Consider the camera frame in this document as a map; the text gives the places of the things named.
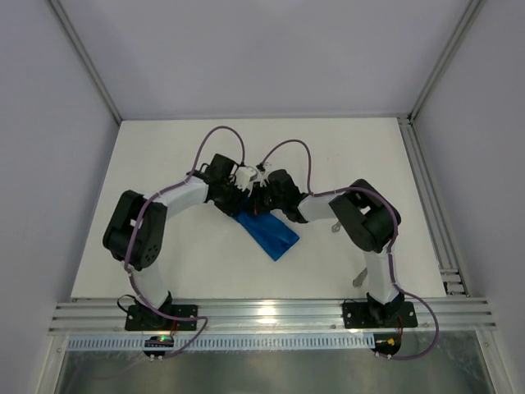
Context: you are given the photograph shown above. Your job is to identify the aluminium front rail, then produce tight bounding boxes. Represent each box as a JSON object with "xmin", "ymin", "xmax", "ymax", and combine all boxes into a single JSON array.
[{"xmin": 48, "ymin": 297, "xmax": 496, "ymax": 335}]

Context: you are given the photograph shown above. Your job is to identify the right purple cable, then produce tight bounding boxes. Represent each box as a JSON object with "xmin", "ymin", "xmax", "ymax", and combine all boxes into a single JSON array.
[{"xmin": 260, "ymin": 139, "xmax": 441, "ymax": 362}]

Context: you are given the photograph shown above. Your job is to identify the right aluminium side rail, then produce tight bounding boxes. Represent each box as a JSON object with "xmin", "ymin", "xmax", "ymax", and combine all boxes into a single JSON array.
[{"xmin": 397, "ymin": 115, "xmax": 471, "ymax": 297}]

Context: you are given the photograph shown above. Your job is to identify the right controller board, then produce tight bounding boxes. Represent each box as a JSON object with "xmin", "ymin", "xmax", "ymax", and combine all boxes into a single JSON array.
[{"xmin": 372, "ymin": 335, "xmax": 402, "ymax": 359}]

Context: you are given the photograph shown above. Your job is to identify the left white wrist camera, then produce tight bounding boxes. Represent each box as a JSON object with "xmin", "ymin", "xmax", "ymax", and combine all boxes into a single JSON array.
[{"xmin": 235, "ymin": 166, "xmax": 259, "ymax": 190}]

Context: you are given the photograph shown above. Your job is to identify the aluminium frame post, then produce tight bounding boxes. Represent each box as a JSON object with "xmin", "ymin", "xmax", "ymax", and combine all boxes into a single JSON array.
[
  {"xmin": 44, "ymin": 0, "xmax": 123, "ymax": 126},
  {"xmin": 408, "ymin": 0, "xmax": 486, "ymax": 123}
]

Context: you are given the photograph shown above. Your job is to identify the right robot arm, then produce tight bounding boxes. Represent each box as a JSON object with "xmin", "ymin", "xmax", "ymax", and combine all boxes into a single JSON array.
[{"xmin": 247, "ymin": 170, "xmax": 404, "ymax": 327}]

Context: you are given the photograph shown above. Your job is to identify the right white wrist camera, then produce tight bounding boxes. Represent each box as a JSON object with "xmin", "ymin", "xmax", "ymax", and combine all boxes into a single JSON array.
[{"xmin": 256, "ymin": 162, "xmax": 273, "ymax": 186}]

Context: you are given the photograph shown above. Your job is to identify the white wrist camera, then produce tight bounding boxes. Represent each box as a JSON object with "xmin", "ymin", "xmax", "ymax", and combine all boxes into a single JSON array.
[
  {"xmin": 256, "ymin": 162, "xmax": 273, "ymax": 186},
  {"xmin": 235, "ymin": 166, "xmax": 259, "ymax": 190}
]

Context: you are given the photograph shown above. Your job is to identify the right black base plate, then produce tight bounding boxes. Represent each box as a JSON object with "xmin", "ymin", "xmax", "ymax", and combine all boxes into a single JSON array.
[{"xmin": 341, "ymin": 300, "xmax": 418, "ymax": 329}]

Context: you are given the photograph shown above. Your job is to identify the slotted grey cable duct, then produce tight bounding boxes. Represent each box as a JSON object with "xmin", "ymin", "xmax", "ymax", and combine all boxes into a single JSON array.
[{"xmin": 66, "ymin": 332, "xmax": 374, "ymax": 351}]

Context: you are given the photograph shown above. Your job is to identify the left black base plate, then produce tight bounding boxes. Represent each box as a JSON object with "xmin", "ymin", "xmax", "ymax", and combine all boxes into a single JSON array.
[{"xmin": 125, "ymin": 304, "xmax": 198, "ymax": 332}]

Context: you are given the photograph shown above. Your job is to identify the blue satin napkin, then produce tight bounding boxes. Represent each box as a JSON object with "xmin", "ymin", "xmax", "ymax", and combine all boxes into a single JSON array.
[{"xmin": 234, "ymin": 199, "xmax": 300, "ymax": 262}]

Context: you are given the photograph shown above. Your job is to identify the left aluminium frame post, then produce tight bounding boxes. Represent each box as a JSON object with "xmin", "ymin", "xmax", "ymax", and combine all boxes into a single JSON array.
[{"xmin": 44, "ymin": 0, "xmax": 123, "ymax": 126}]

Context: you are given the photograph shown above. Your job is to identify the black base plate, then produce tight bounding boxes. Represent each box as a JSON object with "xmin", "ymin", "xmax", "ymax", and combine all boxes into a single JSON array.
[
  {"xmin": 341, "ymin": 300, "xmax": 418, "ymax": 329},
  {"xmin": 125, "ymin": 304, "xmax": 198, "ymax": 332}
]

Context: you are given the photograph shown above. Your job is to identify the purple cable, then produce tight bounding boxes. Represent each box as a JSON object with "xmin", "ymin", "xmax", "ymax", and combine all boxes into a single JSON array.
[
  {"xmin": 260, "ymin": 139, "xmax": 441, "ymax": 362},
  {"xmin": 125, "ymin": 126, "xmax": 210, "ymax": 359}
]

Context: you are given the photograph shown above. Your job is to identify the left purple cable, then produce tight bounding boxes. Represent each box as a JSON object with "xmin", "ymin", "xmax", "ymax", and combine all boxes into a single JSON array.
[{"xmin": 125, "ymin": 126, "xmax": 210, "ymax": 359}]

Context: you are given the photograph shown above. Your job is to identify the left controller board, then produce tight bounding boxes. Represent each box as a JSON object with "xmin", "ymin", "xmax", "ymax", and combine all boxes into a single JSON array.
[{"xmin": 142, "ymin": 335, "xmax": 174, "ymax": 360}]

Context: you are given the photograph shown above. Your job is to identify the silver table knife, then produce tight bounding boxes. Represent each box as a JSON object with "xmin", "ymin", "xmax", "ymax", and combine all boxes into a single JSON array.
[{"xmin": 352, "ymin": 268, "xmax": 368, "ymax": 288}]

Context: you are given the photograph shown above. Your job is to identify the controller board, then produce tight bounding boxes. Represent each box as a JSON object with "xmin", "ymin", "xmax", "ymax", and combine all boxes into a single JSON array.
[
  {"xmin": 142, "ymin": 335, "xmax": 174, "ymax": 360},
  {"xmin": 372, "ymin": 335, "xmax": 402, "ymax": 359}
]

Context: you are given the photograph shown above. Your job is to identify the right aluminium frame post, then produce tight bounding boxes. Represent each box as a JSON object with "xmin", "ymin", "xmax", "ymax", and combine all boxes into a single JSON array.
[{"xmin": 408, "ymin": 0, "xmax": 486, "ymax": 123}]

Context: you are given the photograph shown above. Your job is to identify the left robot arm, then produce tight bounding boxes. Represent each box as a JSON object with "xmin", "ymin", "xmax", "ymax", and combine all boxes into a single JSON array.
[{"xmin": 103, "ymin": 153, "xmax": 258, "ymax": 320}]

